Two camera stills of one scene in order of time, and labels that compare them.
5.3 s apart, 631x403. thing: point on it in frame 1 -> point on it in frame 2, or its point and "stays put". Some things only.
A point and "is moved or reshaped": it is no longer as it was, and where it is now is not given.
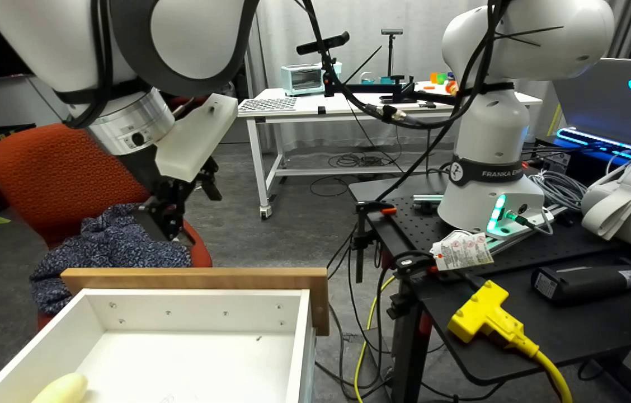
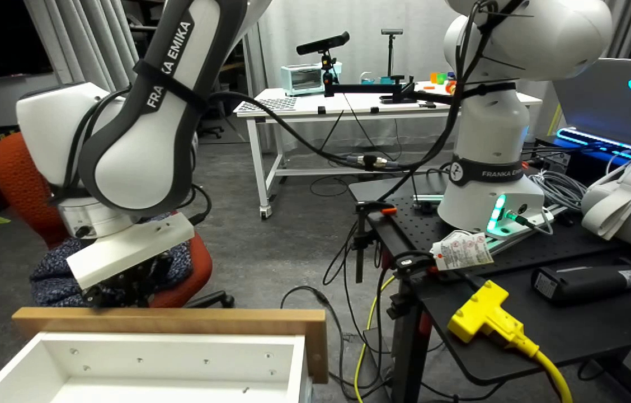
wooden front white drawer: [206, 334] is moved or reshaped
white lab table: [273, 105] stays put
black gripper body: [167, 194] -> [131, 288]
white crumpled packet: [461, 249] stays put
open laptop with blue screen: [617, 110] stays put
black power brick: [563, 283] stays put
